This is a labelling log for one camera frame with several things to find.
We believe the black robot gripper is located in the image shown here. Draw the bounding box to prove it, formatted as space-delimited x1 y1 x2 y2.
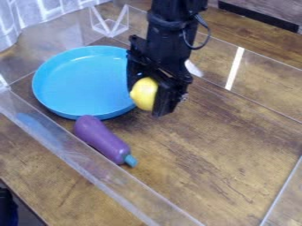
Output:
125 21 193 117

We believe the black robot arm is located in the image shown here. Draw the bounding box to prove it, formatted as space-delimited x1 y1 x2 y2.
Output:
125 0 211 117

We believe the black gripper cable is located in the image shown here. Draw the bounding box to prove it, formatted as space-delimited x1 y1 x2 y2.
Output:
180 14 212 51

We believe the blue round tray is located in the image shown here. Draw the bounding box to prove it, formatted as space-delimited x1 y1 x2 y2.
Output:
31 45 134 120

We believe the white patterned curtain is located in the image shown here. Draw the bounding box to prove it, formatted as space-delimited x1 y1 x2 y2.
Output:
0 0 110 52

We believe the clear acrylic enclosure wall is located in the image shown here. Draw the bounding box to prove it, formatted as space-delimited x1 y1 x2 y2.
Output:
0 0 302 226

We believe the yellow toy lemon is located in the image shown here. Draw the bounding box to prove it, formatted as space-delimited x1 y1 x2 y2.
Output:
129 77 157 111

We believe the purple toy eggplant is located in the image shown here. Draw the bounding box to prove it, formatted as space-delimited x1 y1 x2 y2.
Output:
73 115 137 167

